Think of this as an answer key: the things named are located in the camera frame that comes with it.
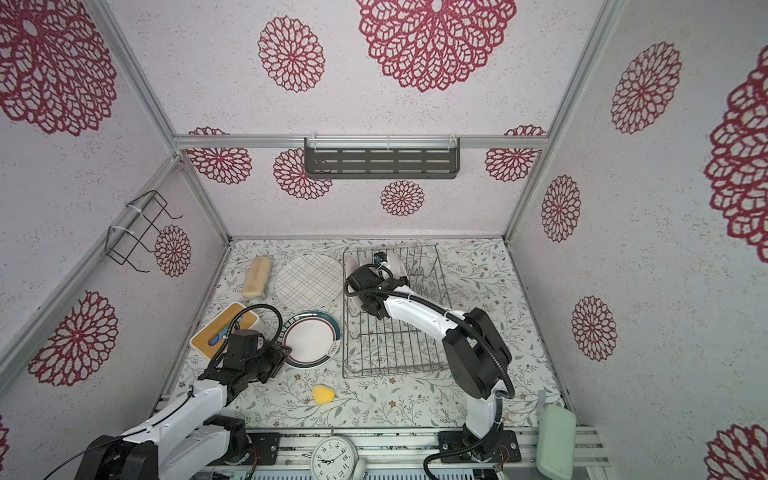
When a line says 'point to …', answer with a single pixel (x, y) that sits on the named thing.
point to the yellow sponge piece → (323, 394)
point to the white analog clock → (334, 458)
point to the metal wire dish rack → (396, 345)
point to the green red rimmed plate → (314, 338)
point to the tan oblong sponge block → (257, 278)
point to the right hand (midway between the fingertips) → (396, 282)
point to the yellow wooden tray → (209, 340)
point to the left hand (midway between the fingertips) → (291, 355)
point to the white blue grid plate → (309, 281)
